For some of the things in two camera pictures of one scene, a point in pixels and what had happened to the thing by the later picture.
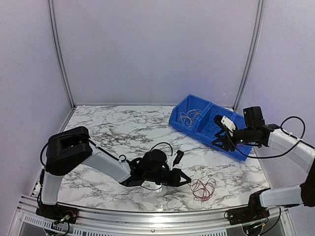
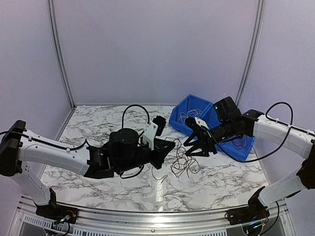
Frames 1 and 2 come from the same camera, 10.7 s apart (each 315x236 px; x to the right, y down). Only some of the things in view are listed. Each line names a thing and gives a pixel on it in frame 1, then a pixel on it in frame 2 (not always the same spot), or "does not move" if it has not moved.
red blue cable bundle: [202, 191] -> [182, 162]
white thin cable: [187, 118] does not move
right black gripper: [225, 140] -> [204, 142]
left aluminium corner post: [63, 65] does not move
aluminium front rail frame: [23, 221] does not move
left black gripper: [175, 181] -> [161, 151]
